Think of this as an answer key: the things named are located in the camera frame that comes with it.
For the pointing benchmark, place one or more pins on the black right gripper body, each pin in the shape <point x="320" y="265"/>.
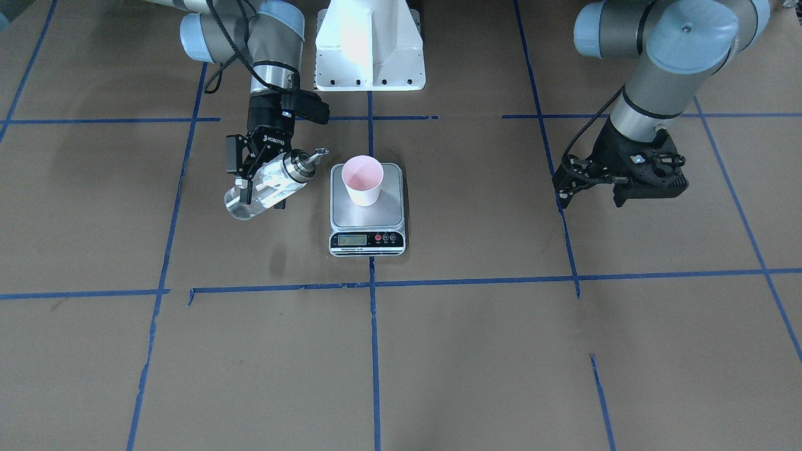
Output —
<point x="267" y="122"/>

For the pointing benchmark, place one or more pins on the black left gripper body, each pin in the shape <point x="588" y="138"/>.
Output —
<point x="609" y="152"/>

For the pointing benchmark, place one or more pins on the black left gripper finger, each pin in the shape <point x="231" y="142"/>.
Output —
<point x="575" y="175"/>

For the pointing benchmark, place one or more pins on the glass sauce dispenser bottle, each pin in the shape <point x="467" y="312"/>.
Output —
<point x="290" y="170"/>

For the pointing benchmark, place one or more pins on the pink paper cup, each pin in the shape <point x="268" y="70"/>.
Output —
<point x="362" y="177"/>

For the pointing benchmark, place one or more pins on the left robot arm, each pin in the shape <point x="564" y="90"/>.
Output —
<point x="677" y="46"/>

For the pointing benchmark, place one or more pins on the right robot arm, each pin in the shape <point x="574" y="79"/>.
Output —
<point x="268" y="42"/>

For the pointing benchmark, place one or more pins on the digital kitchen scale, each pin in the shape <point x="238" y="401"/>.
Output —
<point x="374" y="230"/>

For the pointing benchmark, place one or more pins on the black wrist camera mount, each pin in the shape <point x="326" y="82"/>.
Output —
<point x="307" y="105"/>

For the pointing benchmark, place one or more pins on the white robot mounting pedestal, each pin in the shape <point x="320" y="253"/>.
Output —
<point x="369" y="46"/>

